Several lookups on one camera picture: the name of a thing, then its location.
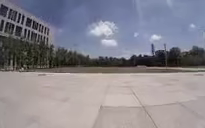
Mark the pale stone slab plaza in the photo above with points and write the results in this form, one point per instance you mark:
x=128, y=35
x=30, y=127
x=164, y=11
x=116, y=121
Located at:
x=90, y=96

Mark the pale grey office building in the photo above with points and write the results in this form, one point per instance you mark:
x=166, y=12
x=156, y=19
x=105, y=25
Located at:
x=13, y=25

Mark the dark grass field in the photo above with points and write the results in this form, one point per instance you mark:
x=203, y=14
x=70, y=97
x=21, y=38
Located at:
x=116, y=69

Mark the tall thin pole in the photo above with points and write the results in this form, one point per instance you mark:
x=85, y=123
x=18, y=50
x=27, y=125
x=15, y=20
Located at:
x=165, y=55

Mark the row of trees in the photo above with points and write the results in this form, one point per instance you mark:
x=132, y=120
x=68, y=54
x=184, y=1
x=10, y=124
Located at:
x=73, y=58

